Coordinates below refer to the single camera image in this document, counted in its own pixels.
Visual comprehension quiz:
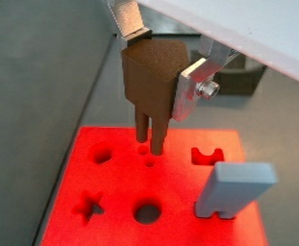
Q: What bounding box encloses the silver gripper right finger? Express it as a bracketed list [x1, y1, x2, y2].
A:
[172, 35, 239, 121]

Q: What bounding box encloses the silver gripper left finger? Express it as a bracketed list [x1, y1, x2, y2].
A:
[108, 0, 151, 48]

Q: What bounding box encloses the brown three prong object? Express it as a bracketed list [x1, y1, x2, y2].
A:
[120, 39, 188, 156]

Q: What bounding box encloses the black curved fixture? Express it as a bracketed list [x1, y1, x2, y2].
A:
[213, 52, 267, 95]

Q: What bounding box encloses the grey block peg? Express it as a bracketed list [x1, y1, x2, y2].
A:
[195, 161, 278, 219]

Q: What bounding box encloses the red shape sorter block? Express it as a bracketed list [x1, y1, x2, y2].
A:
[40, 127, 267, 246]

